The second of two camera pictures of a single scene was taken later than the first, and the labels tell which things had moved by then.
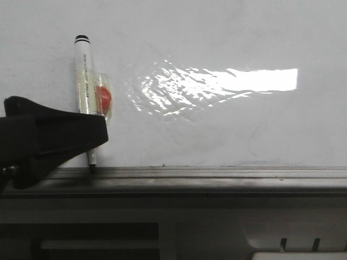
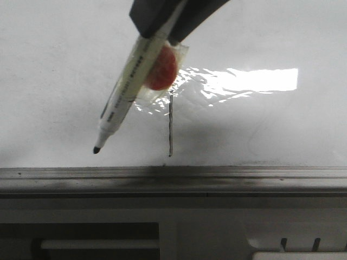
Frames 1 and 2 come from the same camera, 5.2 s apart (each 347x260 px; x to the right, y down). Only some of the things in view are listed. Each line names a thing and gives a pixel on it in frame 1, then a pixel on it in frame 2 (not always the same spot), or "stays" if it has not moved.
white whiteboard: (194, 83) stays
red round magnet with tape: (103, 87) → (165, 67)
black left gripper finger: (34, 141) → (193, 13)
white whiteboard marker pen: (84, 86) → (135, 78)
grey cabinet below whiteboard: (264, 228) stays
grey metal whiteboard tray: (287, 182) stays
